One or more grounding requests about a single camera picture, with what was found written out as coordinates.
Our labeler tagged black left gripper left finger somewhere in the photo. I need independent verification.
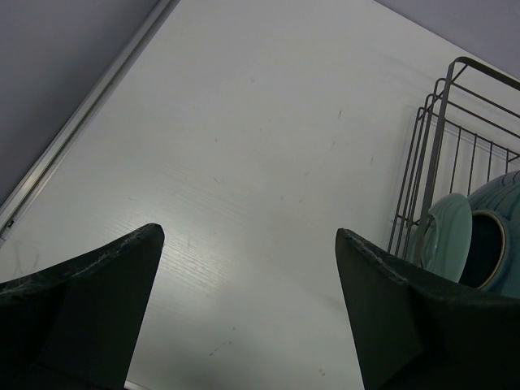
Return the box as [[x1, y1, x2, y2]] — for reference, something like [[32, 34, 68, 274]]
[[1, 223, 164, 389]]

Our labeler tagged light green small plate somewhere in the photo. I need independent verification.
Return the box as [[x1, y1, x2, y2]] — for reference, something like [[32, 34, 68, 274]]
[[420, 193, 472, 283]]

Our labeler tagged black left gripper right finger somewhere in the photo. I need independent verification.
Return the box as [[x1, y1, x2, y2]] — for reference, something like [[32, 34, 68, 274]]
[[335, 228, 519, 389]]

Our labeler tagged aluminium table edge rail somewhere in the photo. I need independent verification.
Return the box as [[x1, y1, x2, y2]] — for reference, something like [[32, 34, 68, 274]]
[[1, 1, 176, 241]]

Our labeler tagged grey wire dish rack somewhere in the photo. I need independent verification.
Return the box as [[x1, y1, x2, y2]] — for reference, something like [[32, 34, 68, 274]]
[[388, 57, 519, 258]]

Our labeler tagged dark teal blossom plate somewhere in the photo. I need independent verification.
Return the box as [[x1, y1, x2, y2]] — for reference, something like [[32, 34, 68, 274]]
[[459, 171, 519, 298]]

